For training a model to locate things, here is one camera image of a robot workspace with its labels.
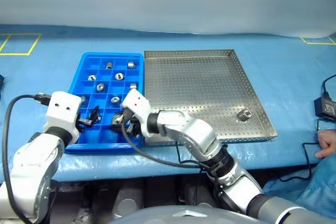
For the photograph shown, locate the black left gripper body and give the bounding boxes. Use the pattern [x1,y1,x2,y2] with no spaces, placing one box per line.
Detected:
[76,113,93,134]

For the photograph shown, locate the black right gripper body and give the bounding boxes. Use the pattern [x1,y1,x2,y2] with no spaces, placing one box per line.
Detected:
[122,110,144,138]

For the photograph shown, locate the blue compartment tray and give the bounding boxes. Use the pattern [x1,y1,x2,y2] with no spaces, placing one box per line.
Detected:
[65,52,146,155]

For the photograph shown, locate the bare person hand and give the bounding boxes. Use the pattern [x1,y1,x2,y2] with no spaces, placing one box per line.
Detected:
[314,129,336,159]

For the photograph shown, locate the perforated metal tray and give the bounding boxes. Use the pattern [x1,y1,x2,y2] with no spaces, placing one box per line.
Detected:
[143,49,278,147]

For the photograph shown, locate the grey robot torso dome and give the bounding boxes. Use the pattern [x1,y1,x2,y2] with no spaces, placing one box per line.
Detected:
[110,205,263,224]

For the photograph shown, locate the blue plastic table cover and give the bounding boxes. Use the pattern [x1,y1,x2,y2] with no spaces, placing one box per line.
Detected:
[0,24,336,183]

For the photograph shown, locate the blue person garment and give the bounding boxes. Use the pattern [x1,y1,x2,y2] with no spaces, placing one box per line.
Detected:
[262,153,336,220]

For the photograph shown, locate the black power adapter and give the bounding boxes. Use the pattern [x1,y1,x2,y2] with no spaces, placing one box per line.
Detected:
[314,97,336,119]

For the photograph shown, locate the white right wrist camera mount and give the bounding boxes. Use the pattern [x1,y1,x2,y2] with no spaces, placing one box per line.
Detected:
[120,89,153,138]

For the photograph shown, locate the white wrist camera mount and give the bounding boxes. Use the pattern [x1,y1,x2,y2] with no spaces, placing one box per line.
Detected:
[45,91,82,145]
[120,89,153,138]

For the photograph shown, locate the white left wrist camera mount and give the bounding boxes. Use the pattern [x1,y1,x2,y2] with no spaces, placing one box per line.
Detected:
[45,91,82,145]

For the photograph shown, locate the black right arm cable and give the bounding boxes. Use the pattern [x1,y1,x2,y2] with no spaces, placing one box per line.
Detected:
[121,123,229,173]

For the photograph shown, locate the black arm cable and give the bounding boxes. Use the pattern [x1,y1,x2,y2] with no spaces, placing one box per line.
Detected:
[2,92,52,224]
[121,123,229,173]

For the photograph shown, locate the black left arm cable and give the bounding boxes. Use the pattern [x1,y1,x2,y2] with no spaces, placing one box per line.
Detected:
[2,92,52,224]

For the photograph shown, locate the thin black adapter cable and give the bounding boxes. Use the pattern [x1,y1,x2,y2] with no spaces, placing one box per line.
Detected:
[272,118,324,182]

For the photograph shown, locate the black adapter cable with plug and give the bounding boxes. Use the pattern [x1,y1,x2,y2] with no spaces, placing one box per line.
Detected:
[322,74,336,99]

